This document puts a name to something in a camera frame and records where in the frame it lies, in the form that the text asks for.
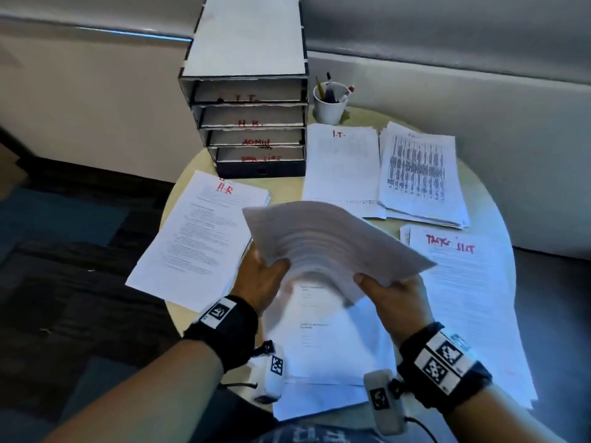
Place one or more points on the person's right hand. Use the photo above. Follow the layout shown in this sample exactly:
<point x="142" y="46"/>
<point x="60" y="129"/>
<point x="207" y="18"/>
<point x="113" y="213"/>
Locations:
<point x="401" y="313"/>

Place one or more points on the person's left hand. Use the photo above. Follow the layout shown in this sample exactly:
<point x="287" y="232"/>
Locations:
<point x="258" y="286"/>

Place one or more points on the sheaf of papers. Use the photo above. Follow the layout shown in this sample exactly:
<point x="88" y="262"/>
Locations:
<point x="194" y="244"/>

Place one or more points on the Task Lists paper stack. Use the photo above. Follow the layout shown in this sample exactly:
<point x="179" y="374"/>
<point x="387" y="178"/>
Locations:
<point x="404" y="235"/>

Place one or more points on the H.R. paper stack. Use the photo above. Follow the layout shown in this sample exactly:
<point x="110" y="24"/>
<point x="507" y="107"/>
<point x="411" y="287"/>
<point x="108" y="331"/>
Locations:
<point x="264" y="200"/>

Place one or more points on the unsorted paper stack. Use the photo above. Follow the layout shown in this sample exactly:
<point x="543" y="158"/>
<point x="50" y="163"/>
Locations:
<point x="332" y="235"/>
<point x="420" y="170"/>

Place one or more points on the Admin paper stack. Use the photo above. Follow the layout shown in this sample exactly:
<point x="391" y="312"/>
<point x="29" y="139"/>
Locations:
<point x="415" y="219"/>

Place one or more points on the I.T. paper stack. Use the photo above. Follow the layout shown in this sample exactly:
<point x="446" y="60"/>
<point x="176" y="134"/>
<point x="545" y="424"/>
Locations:
<point x="374" y="212"/>

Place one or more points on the cardboard document tray organizer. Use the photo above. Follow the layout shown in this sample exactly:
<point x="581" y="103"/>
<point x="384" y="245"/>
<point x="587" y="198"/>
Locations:
<point x="249" y="36"/>

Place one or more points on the person's right forearm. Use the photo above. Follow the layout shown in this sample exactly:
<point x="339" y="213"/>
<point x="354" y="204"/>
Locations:
<point x="498" y="419"/>

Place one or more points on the person's left forearm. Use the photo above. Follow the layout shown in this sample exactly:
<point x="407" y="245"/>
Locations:
<point x="138" y="401"/>

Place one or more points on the person's dark printed clothing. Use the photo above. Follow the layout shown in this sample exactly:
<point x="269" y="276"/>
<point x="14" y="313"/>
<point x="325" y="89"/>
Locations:
<point x="314" y="433"/>

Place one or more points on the round wooden table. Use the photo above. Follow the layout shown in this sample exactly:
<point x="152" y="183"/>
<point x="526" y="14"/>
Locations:
<point x="286" y="189"/>

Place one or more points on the white pen cup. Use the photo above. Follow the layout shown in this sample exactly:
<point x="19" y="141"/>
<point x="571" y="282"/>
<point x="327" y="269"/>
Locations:
<point x="330" y="114"/>

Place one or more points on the blue pen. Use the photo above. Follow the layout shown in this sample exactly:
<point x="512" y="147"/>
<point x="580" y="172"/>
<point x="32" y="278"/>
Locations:
<point x="330" y="95"/>

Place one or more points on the yellow pencil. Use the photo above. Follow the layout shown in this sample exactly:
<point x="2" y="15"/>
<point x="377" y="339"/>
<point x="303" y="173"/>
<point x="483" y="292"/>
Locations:
<point x="319" y="87"/>

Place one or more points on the white red-capped marker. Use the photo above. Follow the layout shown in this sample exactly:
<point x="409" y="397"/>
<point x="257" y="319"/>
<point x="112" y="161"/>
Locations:
<point x="350" y="89"/>

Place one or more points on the black pen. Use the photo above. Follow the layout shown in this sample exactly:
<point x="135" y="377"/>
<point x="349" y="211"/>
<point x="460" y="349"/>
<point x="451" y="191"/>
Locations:
<point x="328" y="79"/>

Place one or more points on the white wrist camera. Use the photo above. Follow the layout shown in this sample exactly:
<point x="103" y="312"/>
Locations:
<point x="388" y="419"/>
<point x="268" y="382"/>

